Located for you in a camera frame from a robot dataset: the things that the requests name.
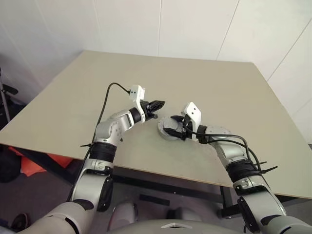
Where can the black and silver stand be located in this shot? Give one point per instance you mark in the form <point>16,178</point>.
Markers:
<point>5,104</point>

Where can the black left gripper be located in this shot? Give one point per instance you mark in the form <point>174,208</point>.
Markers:
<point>147,109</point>

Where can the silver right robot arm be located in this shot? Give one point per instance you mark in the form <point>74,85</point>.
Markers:
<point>231,151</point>

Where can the black metal table frame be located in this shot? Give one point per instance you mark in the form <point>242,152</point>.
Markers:
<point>158,181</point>

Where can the light grey rounded shape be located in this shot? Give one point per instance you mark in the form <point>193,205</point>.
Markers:
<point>124,214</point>

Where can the orange sheet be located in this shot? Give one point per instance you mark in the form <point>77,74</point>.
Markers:
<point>26,168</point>

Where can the black floor strip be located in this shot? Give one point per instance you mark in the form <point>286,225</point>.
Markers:
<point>153,199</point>

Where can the black shoe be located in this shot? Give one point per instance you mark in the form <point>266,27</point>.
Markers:
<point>20,220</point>

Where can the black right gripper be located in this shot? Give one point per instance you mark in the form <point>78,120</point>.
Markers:
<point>184,136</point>

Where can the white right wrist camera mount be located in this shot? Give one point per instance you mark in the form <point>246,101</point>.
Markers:
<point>193,112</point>

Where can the grey motor end cover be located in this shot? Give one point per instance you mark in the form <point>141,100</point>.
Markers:
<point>168,123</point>

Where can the grey robot torso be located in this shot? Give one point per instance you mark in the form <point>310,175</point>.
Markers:
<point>146,228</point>

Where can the black bag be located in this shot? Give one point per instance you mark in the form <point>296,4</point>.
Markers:
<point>8,168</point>

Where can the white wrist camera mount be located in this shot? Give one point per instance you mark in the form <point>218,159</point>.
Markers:
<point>136,92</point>
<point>193,112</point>

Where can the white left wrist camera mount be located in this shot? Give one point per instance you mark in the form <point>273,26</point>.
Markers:
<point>136,92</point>

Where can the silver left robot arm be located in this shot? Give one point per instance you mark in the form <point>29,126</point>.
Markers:
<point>109,126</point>

